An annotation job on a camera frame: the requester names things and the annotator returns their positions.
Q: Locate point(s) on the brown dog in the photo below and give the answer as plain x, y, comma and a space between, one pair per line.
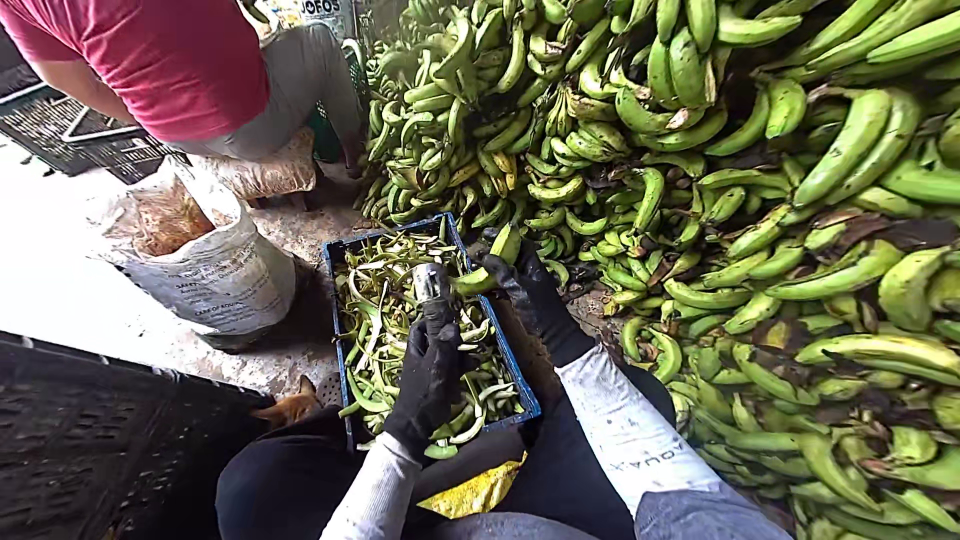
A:
291, 409

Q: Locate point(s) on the green plantain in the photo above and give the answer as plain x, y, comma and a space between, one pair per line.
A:
507, 243

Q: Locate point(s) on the heap of green plantains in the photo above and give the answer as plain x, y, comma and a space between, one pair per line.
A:
709, 247

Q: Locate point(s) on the person's right fingers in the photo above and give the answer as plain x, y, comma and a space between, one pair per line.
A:
532, 262

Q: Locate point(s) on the person's left hand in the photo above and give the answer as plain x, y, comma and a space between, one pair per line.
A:
421, 386

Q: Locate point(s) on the yellow plastic bag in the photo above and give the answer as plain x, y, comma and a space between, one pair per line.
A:
474, 491

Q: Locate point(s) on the person's right hand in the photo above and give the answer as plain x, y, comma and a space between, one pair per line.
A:
549, 311

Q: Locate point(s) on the person's left fingers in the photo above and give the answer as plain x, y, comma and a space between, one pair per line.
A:
441, 331

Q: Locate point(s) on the printed sack with dark letters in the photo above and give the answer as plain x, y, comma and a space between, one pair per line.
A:
330, 16

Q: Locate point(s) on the pile of plantain peels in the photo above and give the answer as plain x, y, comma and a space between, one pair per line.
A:
379, 315

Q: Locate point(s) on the clear bag with brown contents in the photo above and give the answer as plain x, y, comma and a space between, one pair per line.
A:
174, 225

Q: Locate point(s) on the person's legs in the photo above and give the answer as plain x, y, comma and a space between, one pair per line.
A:
281, 480

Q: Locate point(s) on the person's right thumb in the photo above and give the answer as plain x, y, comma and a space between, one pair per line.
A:
502, 274

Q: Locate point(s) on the white woven sack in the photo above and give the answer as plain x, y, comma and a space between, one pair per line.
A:
225, 281

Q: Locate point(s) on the green plastic crate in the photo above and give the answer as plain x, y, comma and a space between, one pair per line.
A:
324, 135

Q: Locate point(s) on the large black plastic crate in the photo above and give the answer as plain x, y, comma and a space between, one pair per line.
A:
105, 442

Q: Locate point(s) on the pinkish sack cushion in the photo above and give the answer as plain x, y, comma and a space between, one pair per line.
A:
289, 166

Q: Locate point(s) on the blue plastic crate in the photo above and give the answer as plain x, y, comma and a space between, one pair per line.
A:
513, 360

